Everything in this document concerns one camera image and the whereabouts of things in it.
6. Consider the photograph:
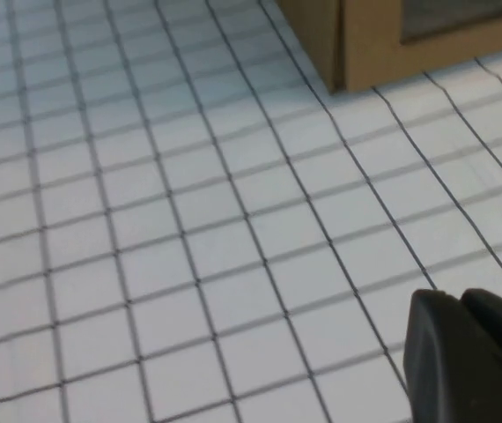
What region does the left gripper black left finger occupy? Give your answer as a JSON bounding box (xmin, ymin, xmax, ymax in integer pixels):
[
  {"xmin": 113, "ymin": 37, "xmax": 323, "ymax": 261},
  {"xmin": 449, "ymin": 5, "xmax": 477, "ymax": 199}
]
[{"xmin": 402, "ymin": 288, "xmax": 502, "ymax": 423}]

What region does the cardboard shoe box with window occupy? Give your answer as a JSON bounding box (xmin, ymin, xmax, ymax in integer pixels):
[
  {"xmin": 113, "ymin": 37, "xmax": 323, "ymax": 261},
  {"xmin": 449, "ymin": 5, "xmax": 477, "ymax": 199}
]
[{"xmin": 275, "ymin": 0, "xmax": 502, "ymax": 94}]

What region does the white grid-patterned tablecloth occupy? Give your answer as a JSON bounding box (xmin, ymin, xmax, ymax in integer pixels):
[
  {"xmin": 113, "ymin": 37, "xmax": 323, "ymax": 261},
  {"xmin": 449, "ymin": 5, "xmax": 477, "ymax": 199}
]
[{"xmin": 0, "ymin": 0, "xmax": 502, "ymax": 423}]

